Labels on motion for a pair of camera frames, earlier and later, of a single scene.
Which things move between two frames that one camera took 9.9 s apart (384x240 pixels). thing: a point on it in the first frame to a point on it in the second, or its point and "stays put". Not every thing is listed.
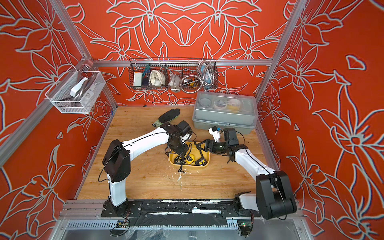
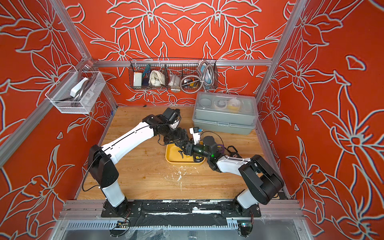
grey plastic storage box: [225, 110] stays put
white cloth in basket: [156, 78] stays put
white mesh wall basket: [76, 92] stays put
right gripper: [209, 143] to [191, 148]
